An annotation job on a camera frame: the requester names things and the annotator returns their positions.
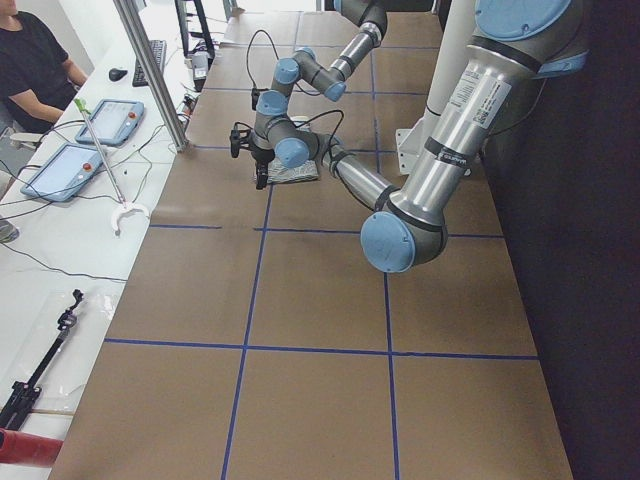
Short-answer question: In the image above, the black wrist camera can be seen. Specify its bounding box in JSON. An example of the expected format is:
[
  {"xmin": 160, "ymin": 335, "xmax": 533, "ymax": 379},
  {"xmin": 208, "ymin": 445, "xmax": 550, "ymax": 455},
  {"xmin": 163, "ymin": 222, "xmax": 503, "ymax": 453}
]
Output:
[
  {"xmin": 251, "ymin": 88, "xmax": 270, "ymax": 113},
  {"xmin": 229, "ymin": 122, "xmax": 253, "ymax": 158}
]

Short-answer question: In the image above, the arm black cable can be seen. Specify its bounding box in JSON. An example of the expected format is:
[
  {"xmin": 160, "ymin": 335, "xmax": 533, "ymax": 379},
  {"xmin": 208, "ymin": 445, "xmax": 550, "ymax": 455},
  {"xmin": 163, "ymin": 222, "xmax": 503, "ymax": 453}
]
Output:
[
  {"xmin": 294, "ymin": 109, "xmax": 391, "ymax": 211},
  {"xmin": 246, "ymin": 29, "xmax": 281, "ymax": 96}
]

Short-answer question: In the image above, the aluminium frame post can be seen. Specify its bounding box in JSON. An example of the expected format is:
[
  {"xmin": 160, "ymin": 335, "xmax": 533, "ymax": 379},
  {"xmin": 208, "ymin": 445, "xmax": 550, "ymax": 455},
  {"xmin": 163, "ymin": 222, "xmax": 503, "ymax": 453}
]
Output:
[{"xmin": 113, "ymin": 0, "xmax": 188, "ymax": 152}]

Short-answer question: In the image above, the blue teach pendant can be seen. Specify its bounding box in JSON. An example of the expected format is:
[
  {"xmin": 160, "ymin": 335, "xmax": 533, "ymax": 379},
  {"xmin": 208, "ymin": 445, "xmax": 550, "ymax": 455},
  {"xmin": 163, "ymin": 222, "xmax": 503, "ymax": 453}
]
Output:
[
  {"xmin": 20, "ymin": 143, "xmax": 102, "ymax": 202},
  {"xmin": 89, "ymin": 99, "xmax": 145, "ymax": 147}
]

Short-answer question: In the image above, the black tripod stick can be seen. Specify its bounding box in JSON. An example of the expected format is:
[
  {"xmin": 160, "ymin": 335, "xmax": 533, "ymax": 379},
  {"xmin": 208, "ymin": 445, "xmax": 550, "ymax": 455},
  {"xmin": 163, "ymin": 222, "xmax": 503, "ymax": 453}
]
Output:
[{"xmin": 1, "ymin": 289, "xmax": 84, "ymax": 431}]

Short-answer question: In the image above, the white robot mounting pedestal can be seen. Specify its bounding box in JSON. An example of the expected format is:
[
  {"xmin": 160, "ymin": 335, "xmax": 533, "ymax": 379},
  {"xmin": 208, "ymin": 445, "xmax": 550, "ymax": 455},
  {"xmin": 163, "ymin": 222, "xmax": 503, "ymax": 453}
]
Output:
[{"xmin": 395, "ymin": 0, "xmax": 476, "ymax": 175}]

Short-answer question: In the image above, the white reacher grabber stick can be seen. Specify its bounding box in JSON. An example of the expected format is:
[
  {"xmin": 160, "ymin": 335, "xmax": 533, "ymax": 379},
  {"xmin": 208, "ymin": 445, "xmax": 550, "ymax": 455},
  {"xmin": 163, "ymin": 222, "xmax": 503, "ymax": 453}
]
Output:
[{"xmin": 73, "ymin": 98, "xmax": 150, "ymax": 237}]

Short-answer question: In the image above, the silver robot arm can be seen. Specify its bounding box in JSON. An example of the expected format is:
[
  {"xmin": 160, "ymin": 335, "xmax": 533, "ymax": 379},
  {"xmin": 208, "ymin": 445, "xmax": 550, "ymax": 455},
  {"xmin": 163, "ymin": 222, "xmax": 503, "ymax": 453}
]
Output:
[
  {"xmin": 230, "ymin": 1, "xmax": 591, "ymax": 273},
  {"xmin": 270, "ymin": 1, "xmax": 388, "ymax": 102}
]

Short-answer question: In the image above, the blue white striped polo shirt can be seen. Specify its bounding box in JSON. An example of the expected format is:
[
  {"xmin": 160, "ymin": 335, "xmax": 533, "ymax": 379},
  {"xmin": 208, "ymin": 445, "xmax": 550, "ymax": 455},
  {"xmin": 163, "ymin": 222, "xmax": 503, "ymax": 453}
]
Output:
[{"xmin": 250, "ymin": 133, "xmax": 319, "ymax": 187}]

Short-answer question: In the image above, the black keyboard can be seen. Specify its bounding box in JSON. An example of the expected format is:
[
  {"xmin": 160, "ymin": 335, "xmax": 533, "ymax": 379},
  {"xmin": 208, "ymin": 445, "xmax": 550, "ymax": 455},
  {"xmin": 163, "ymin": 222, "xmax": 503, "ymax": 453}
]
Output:
[{"xmin": 131, "ymin": 39, "xmax": 168, "ymax": 88}]

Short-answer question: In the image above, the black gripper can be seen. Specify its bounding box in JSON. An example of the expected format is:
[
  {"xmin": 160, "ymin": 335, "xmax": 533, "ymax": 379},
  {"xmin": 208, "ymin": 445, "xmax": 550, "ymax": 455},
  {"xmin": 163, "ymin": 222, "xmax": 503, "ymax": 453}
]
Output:
[{"xmin": 250, "ymin": 145, "xmax": 274, "ymax": 190}]

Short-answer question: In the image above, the red cylinder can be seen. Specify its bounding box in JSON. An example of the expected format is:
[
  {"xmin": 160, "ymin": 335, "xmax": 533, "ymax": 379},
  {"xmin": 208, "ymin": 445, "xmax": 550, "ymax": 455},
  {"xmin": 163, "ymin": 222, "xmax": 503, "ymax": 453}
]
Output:
[{"xmin": 1, "ymin": 429, "xmax": 63, "ymax": 468}]

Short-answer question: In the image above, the black computer mouse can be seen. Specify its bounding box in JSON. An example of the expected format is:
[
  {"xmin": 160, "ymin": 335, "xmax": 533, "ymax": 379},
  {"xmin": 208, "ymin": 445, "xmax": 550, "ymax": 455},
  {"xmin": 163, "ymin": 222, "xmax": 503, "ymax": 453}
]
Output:
[{"xmin": 108, "ymin": 68, "xmax": 128, "ymax": 82}]

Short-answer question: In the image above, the near blue teach pendant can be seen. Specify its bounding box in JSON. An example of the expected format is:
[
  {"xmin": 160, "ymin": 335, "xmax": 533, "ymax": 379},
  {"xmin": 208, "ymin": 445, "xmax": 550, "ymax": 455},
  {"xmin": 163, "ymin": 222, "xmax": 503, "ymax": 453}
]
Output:
[{"xmin": 20, "ymin": 143, "xmax": 102, "ymax": 202}]

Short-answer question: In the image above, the far blue teach pendant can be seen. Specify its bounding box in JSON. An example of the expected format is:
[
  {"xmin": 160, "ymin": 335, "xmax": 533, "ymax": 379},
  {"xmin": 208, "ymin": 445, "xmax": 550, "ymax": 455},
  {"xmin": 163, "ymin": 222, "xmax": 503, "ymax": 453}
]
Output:
[{"xmin": 89, "ymin": 99, "xmax": 145, "ymax": 147}]

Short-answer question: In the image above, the person in black shirt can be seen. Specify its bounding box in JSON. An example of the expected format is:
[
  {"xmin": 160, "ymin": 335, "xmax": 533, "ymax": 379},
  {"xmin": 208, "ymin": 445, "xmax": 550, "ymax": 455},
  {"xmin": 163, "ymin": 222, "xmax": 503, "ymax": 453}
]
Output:
[{"xmin": 1, "ymin": 1, "xmax": 88, "ymax": 133}]

